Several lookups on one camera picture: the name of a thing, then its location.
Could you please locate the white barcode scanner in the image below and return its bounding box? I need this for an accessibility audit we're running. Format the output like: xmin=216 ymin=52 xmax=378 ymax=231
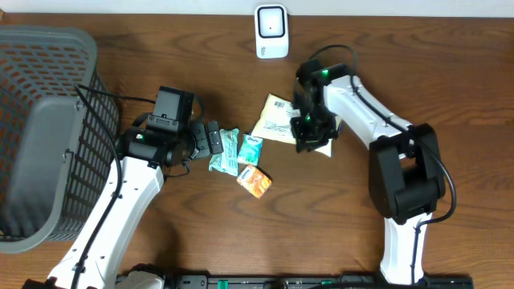
xmin=254 ymin=4 xmax=289 ymax=59

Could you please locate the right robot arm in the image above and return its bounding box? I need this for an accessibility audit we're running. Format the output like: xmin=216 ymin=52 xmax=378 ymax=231
xmin=291 ymin=60 xmax=445 ymax=285

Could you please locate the teal white tissue pack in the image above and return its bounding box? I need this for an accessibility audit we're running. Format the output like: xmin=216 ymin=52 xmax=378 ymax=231
xmin=209 ymin=128 xmax=239 ymax=177

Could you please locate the orange small snack pack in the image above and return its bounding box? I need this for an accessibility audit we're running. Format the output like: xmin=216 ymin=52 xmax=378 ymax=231
xmin=237 ymin=165 xmax=272 ymax=199

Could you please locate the large white snack bag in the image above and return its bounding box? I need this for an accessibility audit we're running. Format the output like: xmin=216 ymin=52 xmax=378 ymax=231
xmin=251 ymin=93 xmax=342 ymax=158

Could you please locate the grey plastic shopping basket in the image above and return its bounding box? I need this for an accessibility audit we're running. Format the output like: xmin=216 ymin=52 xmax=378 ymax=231
xmin=1 ymin=26 xmax=120 ymax=254

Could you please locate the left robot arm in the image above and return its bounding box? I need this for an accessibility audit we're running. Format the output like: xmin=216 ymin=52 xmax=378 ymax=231
xmin=23 ymin=121 xmax=223 ymax=289

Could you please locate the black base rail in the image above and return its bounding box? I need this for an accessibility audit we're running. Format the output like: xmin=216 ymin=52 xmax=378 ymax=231
xmin=116 ymin=264 xmax=475 ymax=289

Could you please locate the small teal tissue pack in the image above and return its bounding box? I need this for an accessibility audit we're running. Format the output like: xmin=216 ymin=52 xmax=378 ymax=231
xmin=238 ymin=134 xmax=263 ymax=166

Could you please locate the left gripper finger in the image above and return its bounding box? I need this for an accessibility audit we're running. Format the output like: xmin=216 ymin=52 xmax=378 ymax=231
xmin=206 ymin=120 xmax=221 ymax=142
xmin=209 ymin=139 xmax=223 ymax=155

